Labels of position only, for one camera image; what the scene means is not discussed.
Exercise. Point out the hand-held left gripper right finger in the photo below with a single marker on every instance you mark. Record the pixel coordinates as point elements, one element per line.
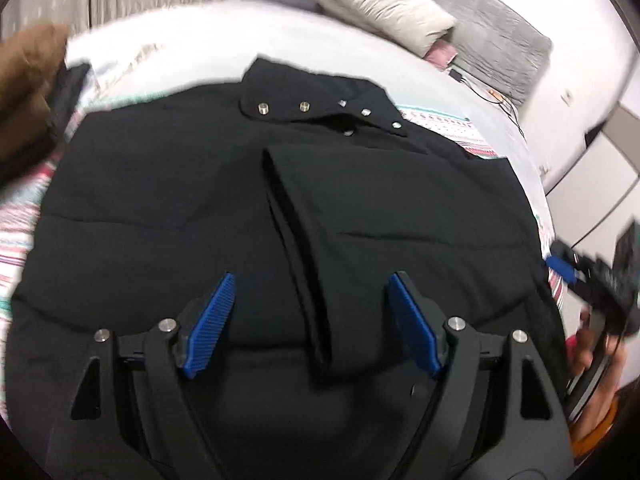
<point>415,325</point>

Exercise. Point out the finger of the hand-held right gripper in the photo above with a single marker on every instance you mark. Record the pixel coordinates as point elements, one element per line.
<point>557,265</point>

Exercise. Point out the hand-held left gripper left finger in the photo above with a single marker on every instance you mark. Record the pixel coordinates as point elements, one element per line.
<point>210,325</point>

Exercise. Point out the black jacket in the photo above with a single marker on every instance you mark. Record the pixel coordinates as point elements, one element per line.
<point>150,210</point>

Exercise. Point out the person's right hand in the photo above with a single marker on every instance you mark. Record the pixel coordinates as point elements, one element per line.
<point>582,347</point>

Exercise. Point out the white panelled wardrobe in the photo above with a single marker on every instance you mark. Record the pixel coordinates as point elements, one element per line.
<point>600,185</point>

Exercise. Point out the orange small object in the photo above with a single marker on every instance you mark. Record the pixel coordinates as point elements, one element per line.
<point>495,96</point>

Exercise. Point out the patterned red green blanket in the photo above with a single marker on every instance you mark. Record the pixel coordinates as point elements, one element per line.
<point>15,240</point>

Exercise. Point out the grey quilted headboard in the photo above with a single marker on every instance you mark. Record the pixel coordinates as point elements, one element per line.
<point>500,45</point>

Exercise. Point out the mauve pink pillow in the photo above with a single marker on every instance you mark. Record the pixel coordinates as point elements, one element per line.
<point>442,52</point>

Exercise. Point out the dark cloth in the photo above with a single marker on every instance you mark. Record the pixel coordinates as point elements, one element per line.
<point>70,95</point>

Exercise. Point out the white fringed cloth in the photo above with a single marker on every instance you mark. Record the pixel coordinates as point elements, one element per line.
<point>105,75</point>

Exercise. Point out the bed with grey sheet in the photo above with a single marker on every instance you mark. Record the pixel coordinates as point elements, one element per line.
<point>200,45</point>

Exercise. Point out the brown cloth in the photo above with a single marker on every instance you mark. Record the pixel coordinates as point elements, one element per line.
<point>25,85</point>

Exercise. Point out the beige pillow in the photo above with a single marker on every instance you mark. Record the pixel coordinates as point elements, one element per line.
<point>380,5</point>

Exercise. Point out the white wall socket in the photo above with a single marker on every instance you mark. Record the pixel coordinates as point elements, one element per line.
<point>567,96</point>

